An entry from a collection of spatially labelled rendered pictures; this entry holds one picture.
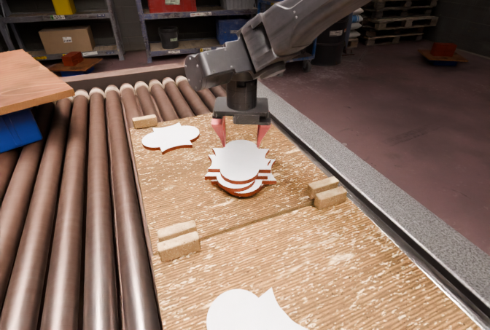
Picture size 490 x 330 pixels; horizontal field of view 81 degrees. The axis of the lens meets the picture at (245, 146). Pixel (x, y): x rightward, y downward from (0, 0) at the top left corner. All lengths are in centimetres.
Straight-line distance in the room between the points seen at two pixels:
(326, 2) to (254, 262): 35
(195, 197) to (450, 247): 43
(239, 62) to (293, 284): 33
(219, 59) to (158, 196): 27
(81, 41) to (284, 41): 463
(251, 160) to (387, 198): 27
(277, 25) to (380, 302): 38
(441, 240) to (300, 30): 41
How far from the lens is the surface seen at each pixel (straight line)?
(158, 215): 53
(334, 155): 71
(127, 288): 48
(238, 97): 52
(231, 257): 45
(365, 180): 66
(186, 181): 58
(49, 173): 75
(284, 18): 41
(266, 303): 41
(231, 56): 47
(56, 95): 81
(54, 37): 501
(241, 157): 57
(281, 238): 48
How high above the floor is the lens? 130
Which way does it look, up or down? 33 degrees down
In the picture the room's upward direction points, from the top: straight up
